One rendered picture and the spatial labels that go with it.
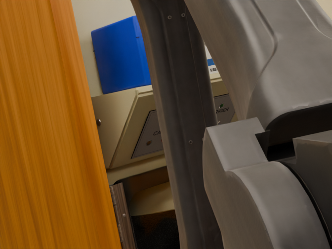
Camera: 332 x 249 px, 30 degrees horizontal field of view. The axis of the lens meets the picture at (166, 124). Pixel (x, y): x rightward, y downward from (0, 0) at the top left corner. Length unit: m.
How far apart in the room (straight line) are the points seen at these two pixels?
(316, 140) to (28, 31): 0.63
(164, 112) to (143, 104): 0.25
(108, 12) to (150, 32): 0.38
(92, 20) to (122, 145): 0.19
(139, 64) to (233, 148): 0.56
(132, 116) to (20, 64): 0.16
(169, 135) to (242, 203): 0.32
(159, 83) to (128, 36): 0.28
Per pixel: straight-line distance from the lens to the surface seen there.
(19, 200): 0.90
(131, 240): 0.88
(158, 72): 0.53
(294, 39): 0.28
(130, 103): 0.78
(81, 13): 0.88
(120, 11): 0.92
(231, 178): 0.22
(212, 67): 0.95
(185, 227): 0.55
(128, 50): 0.80
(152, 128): 0.83
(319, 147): 0.19
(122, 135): 0.80
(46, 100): 0.78
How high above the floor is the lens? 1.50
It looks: 3 degrees down
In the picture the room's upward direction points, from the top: 11 degrees counter-clockwise
